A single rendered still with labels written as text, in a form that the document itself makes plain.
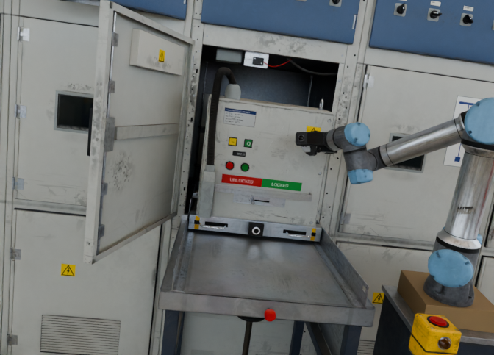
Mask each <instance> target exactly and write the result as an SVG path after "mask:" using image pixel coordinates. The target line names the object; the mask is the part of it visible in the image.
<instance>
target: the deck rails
mask: <svg viewBox="0 0 494 355"><path fill-rule="evenodd" d="M190 208H191V205H190ZM189 217H190V209H189V212H188V215H187V220H186V224H185V228H184V231H183V235H182V239H181V243H180V246H179V250H178V254H177V257H176V261H175V265H174V268H173V279H172V282H171V287H170V292H178V293H183V292H184V291H185V283H186V279H187V271H188V267H189V262H190V255H191V251H192V246H193V238H194V234H195V229H189V228H188V224H189V221H188V218H189ZM316 223H317V224H319V222H318V221H316ZM320 226H321V225H320ZM321 228H322V230H321V238H320V242H316V241H311V242H312V244H313V245H314V247H315V248H316V250H317V251H318V253H319V254H320V256H321V258H322V259H323V261H324V262H325V264H326V266H327V267H328V269H329V270H330V272H331V273H332V275H333V277H334V278H335V280H336V281H337V283H338V284H339V285H340V288H341V289H342V291H343V292H344V293H345V295H346V297H347V299H348V300H349V301H350V303H351V305H352V307H353V308H362V309H367V307H366V301H367V297H368V289H369V286H368V284H367V283H366V282H365V280H364V279H363V278H362V277H361V276H360V274H359V273H358V272H357V270H356V269H355V268H354V266H353V265H352V264H351V263H350V262H349V261H348V259H347V258H346V256H345V255H344V254H343V252H342V251H341V250H340V249H339V248H338V247H337V245H336V244H335V243H334V241H333V240H332V239H331V237H330V236H329V235H328V234H327V233H326V231H325V230H324V229H323V227H322V226H321ZM363 285H364V287H365V288H366V291H364V290H363Z"/></svg>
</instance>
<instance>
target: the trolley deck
mask: <svg viewBox="0 0 494 355"><path fill-rule="evenodd" d="M185 224H186V220H182V219H181V222H180V225H179V229H178V232H177V235H176V239H175V241H174V244H173V248H172V251H171V255H170V258H169V260H168V265H167V268H166V270H165V275H164V277H163V280H162V284H161V287H160V294H159V303H158V309H164V310H173V311H182V312H199V313H208V314H217V315H234V316H243V317H252V318H265V316H264V313H265V310H267V308H270V309H273V310H274V311H275V313H276V318H275V319H278V320H295V321H304V322H313V323H330V324H340V325H349V326H366V327H372V326H373V319H374V315H375V311H376V308H375V306H374V305H373V304H372V303H371V301H370V300H369V298H368V297H367V301H366V307H367V309H362V308H353V307H352V305H351V303H350V301H349V300H348V299H347V297H346V295H345V293H344V292H343V291H342V289H341V288H340V285H339V284H338V283H337V281H336V280H335V278H334V277H333V275H332V273H331V272H330V270H329V269H328V267H327V266H326V264H325V262H324V261H323V259H322V258H321V256H320V254H319V253H318V251H317V250H316V248H315V247H314V245H313V244H312V242H311V241H308V240H295V239H287V238H280V237H266V236H262V237H260V236H252V235H247V234H237V233H229V232H215V231H207V230H200V229H196V230H195V234H194V238H193V246H192V251H191V255H190V262H189V267H188V271H187V279H186V283H185V291H184V292H183V293H178V292H170V287H171V282H172V279H173V268H174V265H175V261H176V257H177V254H178V250H179V246H180V243H181V239H182V235H183V231H184V228H185Z"/></svg>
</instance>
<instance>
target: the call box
mask: <svg viewBox="0 0 494 355"><path fill-rule="evenodd" d="M432 316H437V317H440V318H442V319H444V320H445V321H446V323H447V325H446V326H440V325H437V324H435V323H433V322H431V321H430V319H429V318H430V317H432ZM461 335H462V333H461V332H460V330H459V329H457V328H456V327H455V326H454V325H453V324H452V323H451V322H450V321H449V320H448V319H447V318H446V317H445V316H443V315H427V314H418V313H417V314H415V318H414V322H413V326H412V332H411V336H410V340H409V347H408V348H409V350H410V352H411V353H412V355H457V351H458V347H459V342H460V338H461ZM441 337H449V338H450V339H451V347H450V348H449V349H446V350H441V349H439V348H438V346H437V341H438V340H439V339H440V338H441Z"/></svg>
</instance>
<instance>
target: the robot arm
mask: <svg viewBox="0 0 494 355"><path fill-rule="evenodd" d="M370 135H371V132H370V129H369V128H368V127H367V126H366V125H365V124H364V123H360V122H356V123H350V124H348V125H345V126H338V128H336V129H332V130H330V131H328V132H318V131H311V132H296V145H297V146H302V149H303V150H304V152H305V153H306V154H308V155H310V156H315V155H317V153H320V152H326V153H325V154H335V153H337V151H338V150H343V156H344V159H345V162H346V168H347V172H348V173H347V174H348V177H349V180H350V183H352V184H363V183H366V182H370V181H372V180H373V172H374V171H377V170H379V169H382V168H386V167H388V166H390V165H394V164H396V163H399V162H403V161H406V160H408V159H412V158H415V157H419V156H421V155H424V154H428V153H430V152H433V151H437V150H440V149H442V148H446V147H449V146H452V145H455V144H457V143H461V145H462V147H463V148H464V150H465V153H464V156H463V159H462V164H461V167H460V170H459V175H458V179H457V183H456V187H455V190H454V194H453V198H452V201H451V206H450V209H449V212H448V217H447V221H446V223H445V226H444V227H443V230H442V231H440V232H438V233H437V236H436V240H435V243H434V247H433V251H432V254H431V255H430V257H429V259H428V269H429V273H430V274H429V276H428V277H427V279H426V280H425V282H424V286H423V290H424V292H425V293H426V294H427V295H428V296H429V297H431V298H433V299H434V300H436V301H439V302H440V303H443V304H447V305H449V306H456V307H468V306H471V305H472V304H473V301H474V296H475V295H474V289H473V274H474V271H475V268H476V262H477V259H478V255H479V250H480V248H481V245H482V236H481V235H480V234H478V233H479V228H480V225H481V222H482V218H483V214H484V210H485V207H486V204H487V199H488V197H489V194H490V189H491V187H492V183H493V179H494V97H492V98H484V99H482V100H480V101H477V102H476V103H475V104H474V105H473V106H471V108H470V109H469V110H467V111H465V112H461V113H460V114H459V116H458V118H455V119H453V120H450V121H447V122H445V123H441V124H439V125H436V126H433V127H431V128H428V129H424V130H423V131H420V132H416V133H414V134H412V135H408V136H406V137H403V138H400V139H398V140H394V141H392V142H390V143H386V144H384V145H382V146H379V147H376V148H372V149H368V150H367V148H366V143H368V141H369V140H370ZM334 150H335V151H334Z"/></svg>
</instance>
